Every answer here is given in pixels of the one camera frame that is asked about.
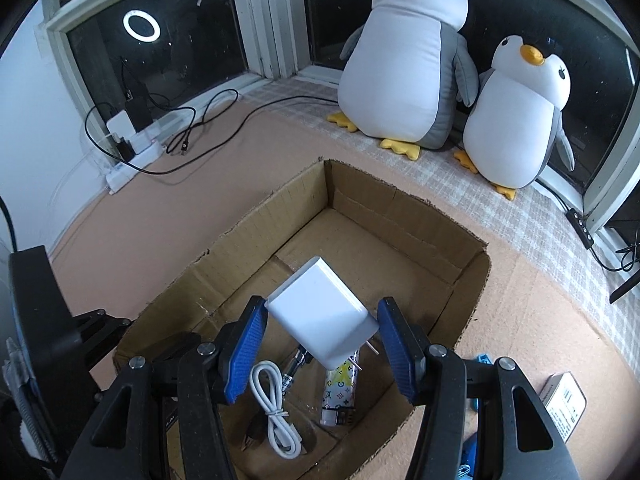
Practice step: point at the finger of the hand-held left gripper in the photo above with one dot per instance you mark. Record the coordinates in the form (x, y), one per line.
(50, 330)
(102, 332)

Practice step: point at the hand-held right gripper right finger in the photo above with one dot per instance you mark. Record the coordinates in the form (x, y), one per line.
(400, 355)

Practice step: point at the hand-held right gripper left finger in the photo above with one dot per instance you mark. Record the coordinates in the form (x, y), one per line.
(245, 355)

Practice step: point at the black pen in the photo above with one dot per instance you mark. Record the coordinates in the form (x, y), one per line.
(295, 367)

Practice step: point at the patterned lighter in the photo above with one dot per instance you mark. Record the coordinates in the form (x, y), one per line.
(337, 390)

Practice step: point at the white charger plug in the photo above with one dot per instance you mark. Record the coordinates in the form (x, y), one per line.
(322, 310)

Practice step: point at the cardboard box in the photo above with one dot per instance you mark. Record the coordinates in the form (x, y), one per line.
(410, 230)

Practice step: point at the white labelled box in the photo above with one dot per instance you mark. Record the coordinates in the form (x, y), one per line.
(565, 405)

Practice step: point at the plaid blanket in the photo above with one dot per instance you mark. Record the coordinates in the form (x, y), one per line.
(500, 210)

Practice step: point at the white power strip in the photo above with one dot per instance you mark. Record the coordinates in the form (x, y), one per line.
(150, 147)

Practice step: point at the small penguin plush toy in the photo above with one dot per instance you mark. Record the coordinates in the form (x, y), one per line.
(510, 130)

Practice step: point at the large penguin plush toy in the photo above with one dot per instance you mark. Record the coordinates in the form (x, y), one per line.
(400, 75)

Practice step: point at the white wall adapter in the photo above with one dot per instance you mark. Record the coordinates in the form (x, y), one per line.
(120, 127)

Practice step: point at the white window frame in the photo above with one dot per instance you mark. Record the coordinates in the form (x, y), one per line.
(260, 20)

